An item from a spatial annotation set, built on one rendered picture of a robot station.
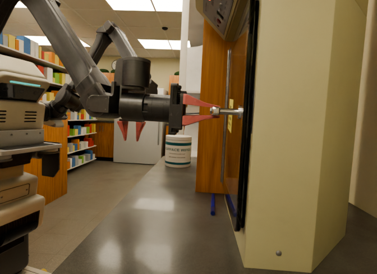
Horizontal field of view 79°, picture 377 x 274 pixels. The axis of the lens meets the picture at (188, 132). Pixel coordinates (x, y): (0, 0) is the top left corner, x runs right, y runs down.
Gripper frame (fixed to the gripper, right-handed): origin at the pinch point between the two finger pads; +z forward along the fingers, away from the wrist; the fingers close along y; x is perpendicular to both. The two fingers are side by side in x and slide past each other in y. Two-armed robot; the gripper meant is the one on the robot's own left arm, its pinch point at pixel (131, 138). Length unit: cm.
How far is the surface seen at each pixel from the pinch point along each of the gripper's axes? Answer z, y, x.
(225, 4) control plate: -34, 29, -33
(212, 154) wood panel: 2.5, 29.7, -9.4
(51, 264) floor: 110, -83, 79
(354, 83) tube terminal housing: -18, 55, -35
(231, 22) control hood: -32, 31, -28
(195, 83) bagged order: -34, 20, 96
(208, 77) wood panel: -22.0, 27.2, -9.2
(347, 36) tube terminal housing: -25, 50, -41
